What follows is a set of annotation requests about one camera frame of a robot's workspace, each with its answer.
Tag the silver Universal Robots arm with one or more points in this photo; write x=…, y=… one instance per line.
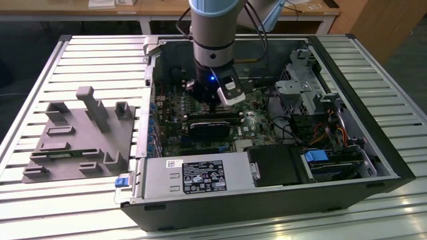
x=213, y=30

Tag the CPU socket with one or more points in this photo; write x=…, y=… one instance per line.
x=228, y=109

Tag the black expansion slot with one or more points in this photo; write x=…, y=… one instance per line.
x=213, y=117

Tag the black drive bay cover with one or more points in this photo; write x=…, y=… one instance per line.
x=276, y=165

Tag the black graphics card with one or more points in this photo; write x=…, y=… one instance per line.
x=208, y=131

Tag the green motherboard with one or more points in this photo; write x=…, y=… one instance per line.
x=256, y=130

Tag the grey metal drive cage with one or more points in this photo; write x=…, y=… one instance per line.
x=293, y=87

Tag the silver chipset heatsink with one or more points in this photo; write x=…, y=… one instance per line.
x=243, y=145

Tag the small white box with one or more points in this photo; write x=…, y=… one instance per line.
x=124, y=2

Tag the silver power supply unit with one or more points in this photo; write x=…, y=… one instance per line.
x=160, y=180

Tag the grey plastic parts rack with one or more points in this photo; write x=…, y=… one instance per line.
x=83, y=140

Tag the hard disk in blue carrier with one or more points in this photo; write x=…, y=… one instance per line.
x=315, y=155

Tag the blue case latch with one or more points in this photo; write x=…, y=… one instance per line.
x=120, y=182

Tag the long wooden desk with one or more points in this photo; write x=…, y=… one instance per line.
x=67, y=12

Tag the black open PC case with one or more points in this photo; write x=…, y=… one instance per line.
x=233, y=215

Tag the wooden cabinet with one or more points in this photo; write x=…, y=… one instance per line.
x=383, y=25

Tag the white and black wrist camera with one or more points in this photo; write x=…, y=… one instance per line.
x=229, y=87
x=191, y=86

